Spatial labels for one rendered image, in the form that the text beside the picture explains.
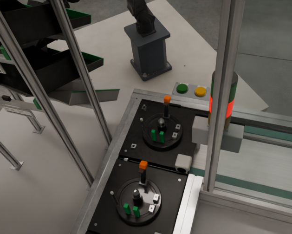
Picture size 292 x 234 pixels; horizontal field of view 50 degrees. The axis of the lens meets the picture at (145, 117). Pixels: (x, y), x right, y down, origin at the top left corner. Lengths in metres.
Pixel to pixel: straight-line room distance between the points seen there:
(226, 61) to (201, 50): 0.96
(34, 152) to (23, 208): 0.22
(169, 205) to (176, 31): 0.94
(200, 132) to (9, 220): 0.74
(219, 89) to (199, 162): 0.52
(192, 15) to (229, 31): 2.68
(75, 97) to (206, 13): 2.41
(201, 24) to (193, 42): 1.52
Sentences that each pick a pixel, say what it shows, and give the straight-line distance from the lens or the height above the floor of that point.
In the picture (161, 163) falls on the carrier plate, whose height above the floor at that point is 0.97.
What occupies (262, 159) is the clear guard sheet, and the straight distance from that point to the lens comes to 0.79.
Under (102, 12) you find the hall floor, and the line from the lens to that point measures 3.38.
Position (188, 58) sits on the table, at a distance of 1.47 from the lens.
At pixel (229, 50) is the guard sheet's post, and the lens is 0.52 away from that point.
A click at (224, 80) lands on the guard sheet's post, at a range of 0.57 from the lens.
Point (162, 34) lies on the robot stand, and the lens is 1.29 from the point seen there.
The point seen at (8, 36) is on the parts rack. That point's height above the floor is 1.53.
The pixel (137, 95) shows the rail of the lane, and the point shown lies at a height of 0.96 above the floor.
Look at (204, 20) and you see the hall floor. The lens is 3.11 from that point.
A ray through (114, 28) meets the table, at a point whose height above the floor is 0.86.
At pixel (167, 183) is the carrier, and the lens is 0.98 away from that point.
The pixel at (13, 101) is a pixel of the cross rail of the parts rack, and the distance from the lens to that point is 0.83.
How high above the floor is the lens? 1.87
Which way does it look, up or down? 53 degrees down
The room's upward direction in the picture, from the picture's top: 10 degrees counter-clockwise
